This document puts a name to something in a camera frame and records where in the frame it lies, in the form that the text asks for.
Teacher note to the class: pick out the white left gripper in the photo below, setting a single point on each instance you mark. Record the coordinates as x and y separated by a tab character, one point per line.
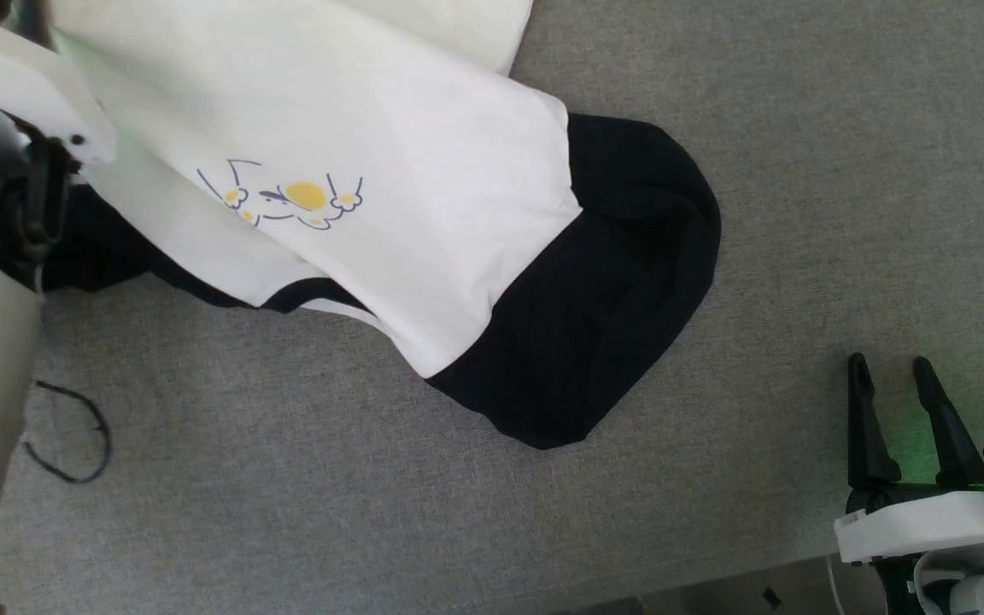
22	85

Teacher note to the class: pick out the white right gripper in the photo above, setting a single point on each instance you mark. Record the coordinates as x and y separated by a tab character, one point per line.
928	525

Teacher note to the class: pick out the white and black t-shirt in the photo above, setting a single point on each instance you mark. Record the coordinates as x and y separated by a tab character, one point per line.
372	128

